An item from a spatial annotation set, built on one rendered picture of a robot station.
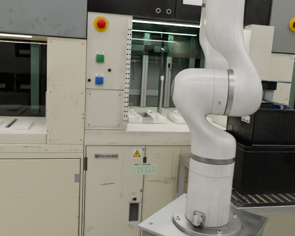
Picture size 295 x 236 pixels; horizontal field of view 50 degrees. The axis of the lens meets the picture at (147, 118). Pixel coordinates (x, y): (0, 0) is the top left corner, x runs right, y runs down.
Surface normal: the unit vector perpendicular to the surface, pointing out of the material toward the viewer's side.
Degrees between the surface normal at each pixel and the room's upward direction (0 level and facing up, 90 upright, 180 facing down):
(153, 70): 90
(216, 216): 90
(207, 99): 107
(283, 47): 90
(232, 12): 81
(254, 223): 0
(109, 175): 90
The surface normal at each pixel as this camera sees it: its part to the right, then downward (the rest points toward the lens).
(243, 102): -0.05, 0.45
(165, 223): 0.06, -0.98
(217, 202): 0.22, 0.18
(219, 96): -0.09, 0.25
